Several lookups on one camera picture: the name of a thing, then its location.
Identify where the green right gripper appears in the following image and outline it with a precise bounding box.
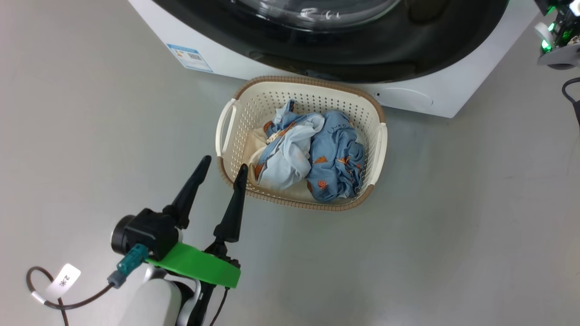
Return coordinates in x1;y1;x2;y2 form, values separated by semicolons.
534;0;580;51

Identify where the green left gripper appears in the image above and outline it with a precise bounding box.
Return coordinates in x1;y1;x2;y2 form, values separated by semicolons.
146;155;249;289

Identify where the cream printed garment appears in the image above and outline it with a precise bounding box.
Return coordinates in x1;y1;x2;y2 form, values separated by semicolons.
242;128;272;182

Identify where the light blue garment orange print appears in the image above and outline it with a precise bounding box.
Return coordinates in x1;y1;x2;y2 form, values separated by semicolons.
254;100;326;191

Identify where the blue cartoon print garment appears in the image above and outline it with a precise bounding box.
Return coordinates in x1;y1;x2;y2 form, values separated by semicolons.
307;110;366;203

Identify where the black glass washing machine door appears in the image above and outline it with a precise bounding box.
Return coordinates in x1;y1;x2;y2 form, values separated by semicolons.
152;0;510;84

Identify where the cream plastic laundry basket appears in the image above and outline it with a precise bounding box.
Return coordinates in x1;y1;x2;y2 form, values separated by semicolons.
215;76;388;212

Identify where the white front-load washing machine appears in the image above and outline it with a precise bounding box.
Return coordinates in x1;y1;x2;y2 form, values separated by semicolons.
128;0;542;119

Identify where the blue energy label sticker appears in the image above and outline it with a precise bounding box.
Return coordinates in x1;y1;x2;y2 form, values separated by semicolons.
166;44;213;73

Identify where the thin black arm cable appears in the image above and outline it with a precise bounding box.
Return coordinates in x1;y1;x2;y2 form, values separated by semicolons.
208;287;229;326

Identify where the white cable tag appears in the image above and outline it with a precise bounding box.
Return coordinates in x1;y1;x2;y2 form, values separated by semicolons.
48;264;81;300

